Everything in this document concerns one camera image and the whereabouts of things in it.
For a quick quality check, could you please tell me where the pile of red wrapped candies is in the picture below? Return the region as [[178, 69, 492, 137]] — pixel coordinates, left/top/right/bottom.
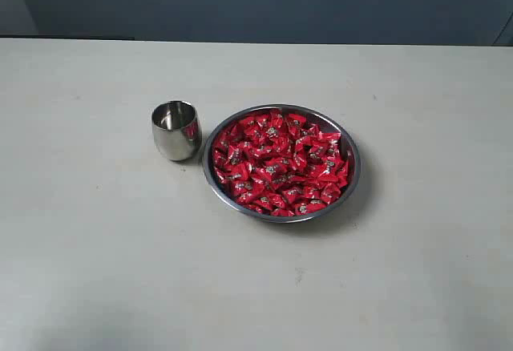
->
[[212, 107, 353, 218]]

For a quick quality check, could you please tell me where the stainless steel bowl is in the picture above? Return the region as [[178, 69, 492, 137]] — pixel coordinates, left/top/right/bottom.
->
[[201, 103, 362, 224]]

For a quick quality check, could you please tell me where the stainless steel cup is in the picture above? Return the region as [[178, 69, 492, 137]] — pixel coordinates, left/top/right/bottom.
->
[[151, 100, 202, 162]]

